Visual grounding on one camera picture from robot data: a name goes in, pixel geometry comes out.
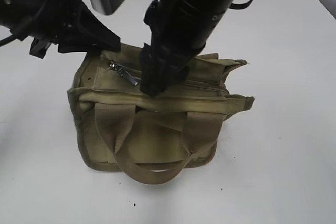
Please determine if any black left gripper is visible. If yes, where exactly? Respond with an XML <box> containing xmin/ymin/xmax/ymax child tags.
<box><xmin>1</xmin><ymin>0</ymin><xmax>121</xmax><ymax>57</ymax></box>

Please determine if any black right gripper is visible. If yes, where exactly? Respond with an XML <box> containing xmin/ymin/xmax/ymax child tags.
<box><xmin>140</xmin><ymin>0</ymin><xmax>205</xmax><ymax>97</ymax></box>

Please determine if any silver metal zipper pull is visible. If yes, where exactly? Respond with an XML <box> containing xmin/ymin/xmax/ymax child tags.
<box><xmin>109</xmin><ymin>61</ymin><xmax>138</xmax><ymax>86</ymax></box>

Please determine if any olive yellow canvas bag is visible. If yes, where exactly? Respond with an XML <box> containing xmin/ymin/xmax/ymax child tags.
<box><xmin>68</xmin><ymin>46</ymin><xmax>254</xmax><ymax>185</ymax></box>

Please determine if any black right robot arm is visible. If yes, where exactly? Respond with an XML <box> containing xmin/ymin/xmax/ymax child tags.
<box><xmin>140</xmin><ymin>0</ymin><xmax>253</xmax><ymax>97</ymax></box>

